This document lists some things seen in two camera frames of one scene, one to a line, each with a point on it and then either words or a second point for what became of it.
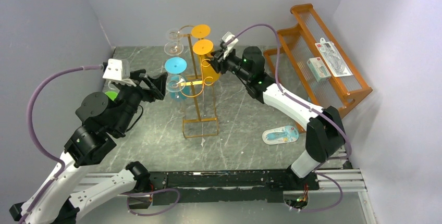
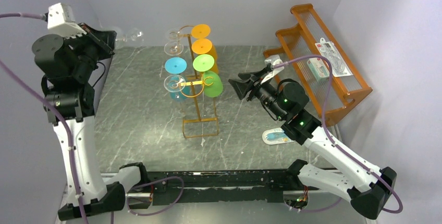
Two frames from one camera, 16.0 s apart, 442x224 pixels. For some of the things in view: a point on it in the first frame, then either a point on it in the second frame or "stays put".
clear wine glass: x=172 y=34 stays put
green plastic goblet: x=112 y=95 → x=212 y=84
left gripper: x=158 y=87 → x=105 y=40
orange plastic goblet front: x=200 y=30 stays put
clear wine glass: x=173 y=48 stays put
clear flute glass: x=175 y=83 stays put
